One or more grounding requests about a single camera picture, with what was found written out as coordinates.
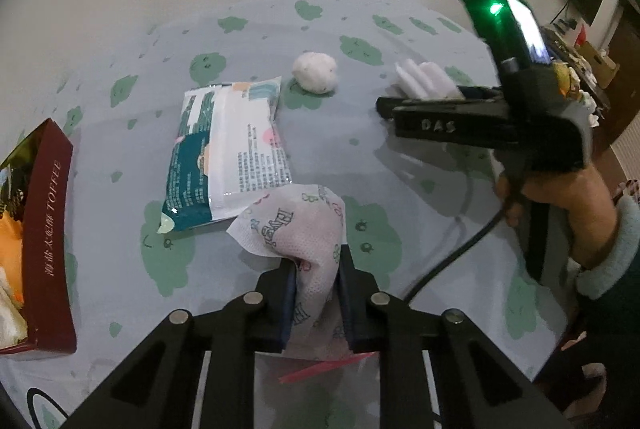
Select white cotton pads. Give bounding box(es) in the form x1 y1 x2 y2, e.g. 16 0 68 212
395 59 463 100

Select green cloud printed tablecloth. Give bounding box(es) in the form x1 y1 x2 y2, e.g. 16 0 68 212
0 0 586 429

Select cluttered side desk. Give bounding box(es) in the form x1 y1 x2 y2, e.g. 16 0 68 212
540 19 621 130

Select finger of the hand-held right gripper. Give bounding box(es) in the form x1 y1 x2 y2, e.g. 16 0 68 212
376 96 511 150
452 84 505 102

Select person's right hand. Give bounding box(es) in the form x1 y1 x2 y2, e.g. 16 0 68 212
495 164 618 270

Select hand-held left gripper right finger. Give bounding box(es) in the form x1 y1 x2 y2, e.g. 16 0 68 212
337 244 571 429

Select black cable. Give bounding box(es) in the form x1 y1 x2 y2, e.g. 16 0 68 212
402 189 521 302

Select red and gold tin box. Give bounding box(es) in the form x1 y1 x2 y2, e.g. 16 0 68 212
0 118 78 355

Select teal wet wipes packet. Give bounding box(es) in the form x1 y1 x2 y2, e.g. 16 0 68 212
157 75 295 235

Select person's right forearm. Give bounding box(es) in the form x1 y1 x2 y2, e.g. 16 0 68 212
565 196 640 360

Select white fluffy ball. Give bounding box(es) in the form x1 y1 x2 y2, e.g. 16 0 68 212
292 52 339 94

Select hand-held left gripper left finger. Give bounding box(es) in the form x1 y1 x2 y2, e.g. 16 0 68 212
65 259 301 429

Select clear plastic bag pink strip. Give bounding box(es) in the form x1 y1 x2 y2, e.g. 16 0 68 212
255 349 381 429

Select orange soft item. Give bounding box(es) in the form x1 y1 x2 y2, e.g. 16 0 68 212
0 214 26 305

